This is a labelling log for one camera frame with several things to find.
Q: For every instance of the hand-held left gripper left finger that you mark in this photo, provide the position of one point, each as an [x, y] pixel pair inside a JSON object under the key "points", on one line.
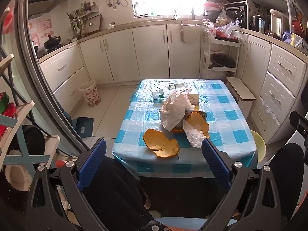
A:
{"points": [[92, 163]]}

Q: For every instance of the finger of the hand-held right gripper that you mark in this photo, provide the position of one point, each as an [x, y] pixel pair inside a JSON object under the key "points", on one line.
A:
{"points": [[300, 125]]}

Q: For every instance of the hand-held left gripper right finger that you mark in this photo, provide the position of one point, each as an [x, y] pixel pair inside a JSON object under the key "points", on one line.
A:
{"points": [[216, 163]]}

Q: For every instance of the thin white plastic bag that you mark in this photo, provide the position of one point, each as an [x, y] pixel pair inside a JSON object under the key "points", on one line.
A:
{"points": [[193, 136]]}

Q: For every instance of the large orange pomelo peel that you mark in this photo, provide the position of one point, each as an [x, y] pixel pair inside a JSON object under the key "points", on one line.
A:
{"points": [[158, 142], [198, 124]]}

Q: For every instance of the small orange pomelo peel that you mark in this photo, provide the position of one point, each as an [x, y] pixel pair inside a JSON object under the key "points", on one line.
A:
{"points": [[178, 130]]}

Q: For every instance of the white paper tissue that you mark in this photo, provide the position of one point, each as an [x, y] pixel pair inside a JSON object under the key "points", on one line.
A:
{"points": [[175, 110]]}

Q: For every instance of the clear plastic bottle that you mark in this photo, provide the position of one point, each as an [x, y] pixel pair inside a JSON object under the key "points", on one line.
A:
{"points": [[176, 86]]}

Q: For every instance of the person's left trouser leg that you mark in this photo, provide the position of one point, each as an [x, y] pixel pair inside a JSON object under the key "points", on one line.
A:
{"points": [[115, 192]]}

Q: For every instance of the person's trouser leg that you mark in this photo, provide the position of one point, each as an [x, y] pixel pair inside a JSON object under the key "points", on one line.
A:
{"points": [[291, 173], [115, 192]]}

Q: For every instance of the blue dustpan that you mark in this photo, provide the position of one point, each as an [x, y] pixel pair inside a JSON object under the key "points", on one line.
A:
{"points": [[84, 127]]}

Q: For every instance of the blue checkered plastic tablecloth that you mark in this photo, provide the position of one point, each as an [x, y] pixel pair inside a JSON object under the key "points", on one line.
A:
{"points": [[228, 125]]}

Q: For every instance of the pale yellow bucket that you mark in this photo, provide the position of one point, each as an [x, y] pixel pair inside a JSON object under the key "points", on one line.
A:
{"points": [[258, 144]]}

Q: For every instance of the person's right trouser leg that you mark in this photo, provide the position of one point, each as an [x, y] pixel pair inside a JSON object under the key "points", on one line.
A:
{"points": [[291, 173]]}

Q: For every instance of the white drawer cabinet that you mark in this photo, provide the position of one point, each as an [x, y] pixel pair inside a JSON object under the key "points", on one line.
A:
{"points": [[281, 77]]}

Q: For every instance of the white and blue shelf rack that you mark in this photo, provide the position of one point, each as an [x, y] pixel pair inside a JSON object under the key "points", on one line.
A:
{"points": [[28, 158]]}

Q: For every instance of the black fuzzy slippers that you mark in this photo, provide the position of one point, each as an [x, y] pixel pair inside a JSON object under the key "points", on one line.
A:
{"points": [[31, 139]]}

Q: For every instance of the white floral wastebasket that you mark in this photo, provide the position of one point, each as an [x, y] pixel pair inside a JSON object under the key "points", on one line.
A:
{"points": [[91, 95]]}

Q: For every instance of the white low stool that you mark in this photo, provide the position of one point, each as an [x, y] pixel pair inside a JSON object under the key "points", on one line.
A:
{"points": [[240, 89]]}

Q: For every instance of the silver foil package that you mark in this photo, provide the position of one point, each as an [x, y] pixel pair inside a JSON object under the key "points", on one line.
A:
{"points": [[299, 42]]}

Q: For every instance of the blue box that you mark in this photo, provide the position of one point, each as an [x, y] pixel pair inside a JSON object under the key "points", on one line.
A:
{"points": [[286, 36]]}

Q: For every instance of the white stove side cabinet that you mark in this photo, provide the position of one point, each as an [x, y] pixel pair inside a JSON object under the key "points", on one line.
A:
{"points": [[62, 69]]}

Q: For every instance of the red saucepan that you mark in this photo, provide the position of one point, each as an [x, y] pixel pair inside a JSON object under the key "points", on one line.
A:
{"points": [[298, 24]]}

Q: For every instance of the black frying pan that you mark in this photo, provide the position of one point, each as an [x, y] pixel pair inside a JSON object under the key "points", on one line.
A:
{"points": [[222, 60]]}

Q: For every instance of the red and green cloth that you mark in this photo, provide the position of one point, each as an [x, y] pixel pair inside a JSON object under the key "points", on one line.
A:
{"points": [[6, 108]]}

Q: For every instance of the white electric kettle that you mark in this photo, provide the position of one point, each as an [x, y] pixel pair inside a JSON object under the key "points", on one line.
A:
{"points": [[278, 21]]}

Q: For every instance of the white shelf cart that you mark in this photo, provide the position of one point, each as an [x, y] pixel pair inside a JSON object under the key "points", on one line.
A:
{"points": [[226, 42]]}

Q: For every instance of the red tray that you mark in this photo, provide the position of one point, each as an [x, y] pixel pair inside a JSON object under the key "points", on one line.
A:
{"points": [[226, 38]]}

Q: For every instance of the clear plastic bag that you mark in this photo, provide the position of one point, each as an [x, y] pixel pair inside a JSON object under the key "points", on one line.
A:
{"points": [[226, 30]]}

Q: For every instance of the white sink base cabinets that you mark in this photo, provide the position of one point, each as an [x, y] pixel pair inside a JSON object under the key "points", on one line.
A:
{"points": [[144, 50]]}

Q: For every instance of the black wok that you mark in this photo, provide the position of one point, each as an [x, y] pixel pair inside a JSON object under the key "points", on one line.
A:
{"points": [[51, 43]]}

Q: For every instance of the black toaster oven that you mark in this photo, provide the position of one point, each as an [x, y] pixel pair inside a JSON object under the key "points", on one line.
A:
{"points": [[235, 15]]}

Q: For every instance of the white storage shelf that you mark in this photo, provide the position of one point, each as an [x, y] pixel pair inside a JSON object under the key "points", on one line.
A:
{"points": [[267, 1]]}

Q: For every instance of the plastic bag with food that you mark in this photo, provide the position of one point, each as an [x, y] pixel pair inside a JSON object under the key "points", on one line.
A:
{"points": [[223, 18]]}

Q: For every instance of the white red printed plastic bag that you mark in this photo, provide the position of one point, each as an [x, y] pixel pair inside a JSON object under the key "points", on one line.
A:
{"points": [[209, 28]]}

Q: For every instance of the small white container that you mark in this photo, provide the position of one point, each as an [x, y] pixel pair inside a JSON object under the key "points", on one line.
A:
{"points": [[111, 25]]}

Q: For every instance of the hanging utensil rack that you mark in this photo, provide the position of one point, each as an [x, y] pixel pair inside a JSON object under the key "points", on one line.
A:
{"points": [[75, 25]]}

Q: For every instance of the dark leaning board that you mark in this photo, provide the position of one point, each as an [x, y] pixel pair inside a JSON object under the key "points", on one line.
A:
{"points": [[95, 24]]}

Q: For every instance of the stack of pots and bowls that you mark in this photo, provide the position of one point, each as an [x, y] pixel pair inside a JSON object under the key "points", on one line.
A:
{"points": [[211, 7]]}

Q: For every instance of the dark straight faucet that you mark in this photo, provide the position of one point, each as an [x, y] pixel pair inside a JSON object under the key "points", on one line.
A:
{"points": [[193, 13]]}

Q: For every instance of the range hood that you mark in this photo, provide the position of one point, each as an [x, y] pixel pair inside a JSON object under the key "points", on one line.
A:
{"points": [[48, 2]]}

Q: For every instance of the grey sliding door frame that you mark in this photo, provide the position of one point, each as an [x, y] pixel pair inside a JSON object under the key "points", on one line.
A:
{"points": [[48, 81]]}

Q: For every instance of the wall spice shelf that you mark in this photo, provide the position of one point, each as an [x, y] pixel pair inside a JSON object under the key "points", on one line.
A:
{"points": [[90, 8]]}

